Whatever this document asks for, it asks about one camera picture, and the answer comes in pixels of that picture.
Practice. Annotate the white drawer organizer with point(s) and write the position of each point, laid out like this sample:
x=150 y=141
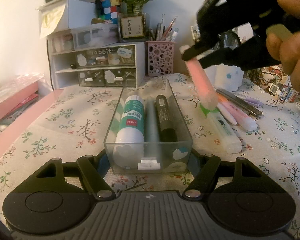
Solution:
x=108 y=66

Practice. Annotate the pink box in plastic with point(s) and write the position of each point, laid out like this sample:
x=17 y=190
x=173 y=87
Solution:
x=18 y=92

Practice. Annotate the pink perforated pen cup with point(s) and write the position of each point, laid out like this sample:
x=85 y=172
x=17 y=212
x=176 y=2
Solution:
x=160 y=57

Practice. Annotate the framed calligraphy planter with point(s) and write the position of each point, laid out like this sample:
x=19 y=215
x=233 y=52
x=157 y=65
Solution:
x=132 y=27

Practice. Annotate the clear plastic storage box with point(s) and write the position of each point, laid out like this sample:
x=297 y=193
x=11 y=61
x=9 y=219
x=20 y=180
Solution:
x=95 y=35

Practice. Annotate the pink desk mat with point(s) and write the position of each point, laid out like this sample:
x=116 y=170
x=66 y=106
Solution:
x=12 y=132

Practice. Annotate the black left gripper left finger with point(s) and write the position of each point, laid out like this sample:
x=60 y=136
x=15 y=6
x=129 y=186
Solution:
x=80 y=176

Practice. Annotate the white storage box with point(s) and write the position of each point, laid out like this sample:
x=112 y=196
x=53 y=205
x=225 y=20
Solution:
x=78 y=13

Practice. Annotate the clear plastic organizer tray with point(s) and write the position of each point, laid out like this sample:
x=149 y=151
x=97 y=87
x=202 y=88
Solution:
x=172 y=156

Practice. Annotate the white green glue stick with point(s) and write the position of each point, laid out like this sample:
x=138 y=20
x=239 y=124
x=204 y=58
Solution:
x=129 y=148

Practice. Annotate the white flower-shaped pen holder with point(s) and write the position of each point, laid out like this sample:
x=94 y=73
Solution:
x=225 y=77

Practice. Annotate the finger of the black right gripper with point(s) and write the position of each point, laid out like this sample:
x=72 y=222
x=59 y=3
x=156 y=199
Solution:
x=217 y=58
x=208 y=41

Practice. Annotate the orange pink highlighter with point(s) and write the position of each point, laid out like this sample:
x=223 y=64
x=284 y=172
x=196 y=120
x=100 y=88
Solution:
x=244 y=120

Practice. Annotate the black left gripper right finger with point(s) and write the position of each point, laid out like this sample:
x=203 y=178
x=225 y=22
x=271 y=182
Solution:
x=212 y=175

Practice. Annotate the purple clear pen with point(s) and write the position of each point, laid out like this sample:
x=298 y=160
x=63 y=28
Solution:
x=250 y=99

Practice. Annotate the colourful rubik cube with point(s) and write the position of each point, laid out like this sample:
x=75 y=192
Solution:
x=110 y=10

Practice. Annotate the green cap highlighter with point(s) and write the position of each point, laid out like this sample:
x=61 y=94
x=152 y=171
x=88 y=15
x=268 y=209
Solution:
x=229 y=141

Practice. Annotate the pale pink pen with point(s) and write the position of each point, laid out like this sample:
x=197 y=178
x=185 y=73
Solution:
x=227 y=115

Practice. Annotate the cartoon cover book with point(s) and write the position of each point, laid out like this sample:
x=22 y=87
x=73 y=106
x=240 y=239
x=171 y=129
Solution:
x=274 y=81

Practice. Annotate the black magnifying glass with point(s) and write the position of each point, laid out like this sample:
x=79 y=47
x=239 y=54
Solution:
x=228 y=39

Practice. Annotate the person right hand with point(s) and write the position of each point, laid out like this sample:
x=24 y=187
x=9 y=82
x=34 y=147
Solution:
x=288 y=51

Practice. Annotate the black marker pen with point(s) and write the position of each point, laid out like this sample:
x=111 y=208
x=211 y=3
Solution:
x=167 y=131

